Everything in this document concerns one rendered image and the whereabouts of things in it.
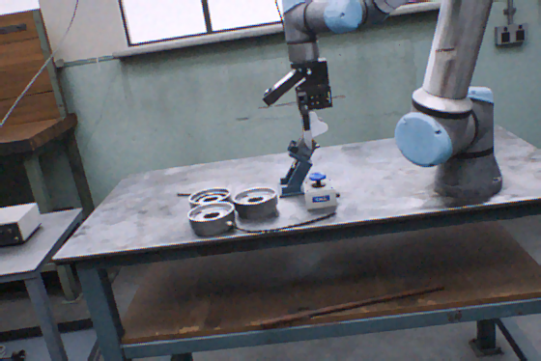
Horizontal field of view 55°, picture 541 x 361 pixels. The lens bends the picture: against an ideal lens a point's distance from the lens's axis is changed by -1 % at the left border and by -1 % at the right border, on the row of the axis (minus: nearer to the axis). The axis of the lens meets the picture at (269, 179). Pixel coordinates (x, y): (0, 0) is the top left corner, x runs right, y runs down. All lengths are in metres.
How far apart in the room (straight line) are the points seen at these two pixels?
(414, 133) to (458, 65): 0.15
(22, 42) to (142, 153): 0.82
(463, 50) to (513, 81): 2.03
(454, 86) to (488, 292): 0.54
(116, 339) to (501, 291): 0.92
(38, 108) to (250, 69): 1.12
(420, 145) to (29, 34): 2.26
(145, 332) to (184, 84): 1.73
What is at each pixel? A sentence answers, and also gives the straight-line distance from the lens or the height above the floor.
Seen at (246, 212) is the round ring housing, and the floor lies 0.82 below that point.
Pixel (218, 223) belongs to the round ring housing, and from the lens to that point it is 1.15.
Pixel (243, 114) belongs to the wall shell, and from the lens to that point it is 2.84.
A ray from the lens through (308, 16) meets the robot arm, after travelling 1.22.
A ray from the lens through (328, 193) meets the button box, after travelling 1.20.
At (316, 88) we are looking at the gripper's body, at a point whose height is 1.06.
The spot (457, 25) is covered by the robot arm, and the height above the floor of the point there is 1.18.
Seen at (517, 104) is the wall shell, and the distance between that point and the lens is 3.08.
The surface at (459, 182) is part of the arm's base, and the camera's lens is 1.22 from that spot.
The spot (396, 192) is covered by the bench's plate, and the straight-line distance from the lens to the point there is 1.27.
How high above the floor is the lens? 1.26
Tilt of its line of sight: 19 degrees down
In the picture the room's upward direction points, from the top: 9 degrees counter-clockwise
